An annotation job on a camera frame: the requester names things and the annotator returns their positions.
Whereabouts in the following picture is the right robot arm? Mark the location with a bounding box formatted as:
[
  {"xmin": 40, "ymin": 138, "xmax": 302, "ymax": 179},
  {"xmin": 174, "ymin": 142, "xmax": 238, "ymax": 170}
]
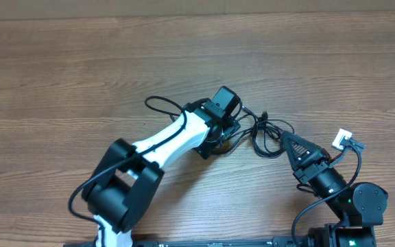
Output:
[{"xmin": 281, "ymin": 129, "xmax": 388, "ymax": 246}]

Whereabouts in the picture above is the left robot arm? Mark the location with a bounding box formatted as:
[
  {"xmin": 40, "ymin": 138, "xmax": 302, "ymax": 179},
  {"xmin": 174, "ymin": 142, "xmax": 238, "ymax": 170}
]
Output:
[{"xmin": 81, "ymin": 86, "xmax": 241, "ymax": 246}]

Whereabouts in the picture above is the black USB-C cable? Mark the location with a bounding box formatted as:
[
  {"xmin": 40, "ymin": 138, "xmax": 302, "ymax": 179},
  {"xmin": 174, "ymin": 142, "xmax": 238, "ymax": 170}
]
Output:
[{"xmin": 217, "ymin": 106, "xmax": 296, "ymax": 159}]

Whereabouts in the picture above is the black USB-A cable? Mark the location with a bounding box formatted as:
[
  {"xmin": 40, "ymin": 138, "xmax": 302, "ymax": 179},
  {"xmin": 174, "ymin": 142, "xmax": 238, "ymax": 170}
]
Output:
[{"xmin": 250, "ymin": 110, "xmax": 284, "ymax": 158}]

